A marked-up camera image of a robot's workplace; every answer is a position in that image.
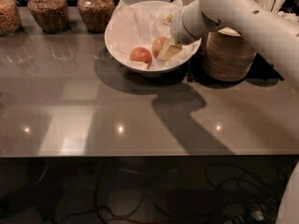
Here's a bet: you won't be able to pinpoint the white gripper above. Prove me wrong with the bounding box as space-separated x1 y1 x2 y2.
157 7 195 62

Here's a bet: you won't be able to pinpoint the red apple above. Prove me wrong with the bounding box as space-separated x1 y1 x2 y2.
151 36 166 58
129 47 152 68

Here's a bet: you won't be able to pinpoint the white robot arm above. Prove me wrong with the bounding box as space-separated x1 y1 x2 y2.
170 0 299 90

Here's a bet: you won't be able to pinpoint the white ceramic bowl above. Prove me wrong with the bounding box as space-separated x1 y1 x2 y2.
104 0 203 77

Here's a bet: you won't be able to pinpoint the white paper bowl liner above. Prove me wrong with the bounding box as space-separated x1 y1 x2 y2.
109 0 197 72

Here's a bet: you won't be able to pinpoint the front stack of paper bowls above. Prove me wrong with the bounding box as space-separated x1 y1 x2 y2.
203 28 257 82

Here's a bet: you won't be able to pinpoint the right glass cereal jar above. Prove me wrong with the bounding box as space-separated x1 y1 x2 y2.
77 0 115 34

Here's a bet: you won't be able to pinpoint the glass cereal jar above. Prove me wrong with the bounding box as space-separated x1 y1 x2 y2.
0 0 21 36
77 0 115 34
27 0 69 34

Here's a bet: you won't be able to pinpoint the middle glass cereal jar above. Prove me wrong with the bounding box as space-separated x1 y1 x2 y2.
27 0 69 34

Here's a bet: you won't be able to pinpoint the left glass cereal jar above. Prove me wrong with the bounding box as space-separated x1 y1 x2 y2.
0 0 21 36

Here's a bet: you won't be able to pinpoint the black cables under table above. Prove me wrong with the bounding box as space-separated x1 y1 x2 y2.
52 159 293 224

